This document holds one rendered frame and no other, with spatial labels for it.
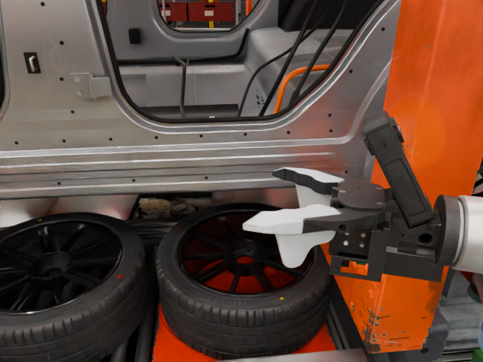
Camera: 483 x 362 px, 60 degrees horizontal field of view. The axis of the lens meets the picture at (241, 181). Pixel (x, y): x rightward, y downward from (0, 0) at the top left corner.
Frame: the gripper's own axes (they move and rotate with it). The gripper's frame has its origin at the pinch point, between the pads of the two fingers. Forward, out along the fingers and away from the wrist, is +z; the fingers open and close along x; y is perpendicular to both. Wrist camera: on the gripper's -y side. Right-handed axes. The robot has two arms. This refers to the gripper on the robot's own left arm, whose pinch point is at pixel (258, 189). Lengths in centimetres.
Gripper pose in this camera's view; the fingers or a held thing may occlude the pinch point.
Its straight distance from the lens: 46.1
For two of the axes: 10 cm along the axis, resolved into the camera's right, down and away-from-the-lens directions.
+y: -0.1, 9.3, 3.7
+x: 2.6, -3.5, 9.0
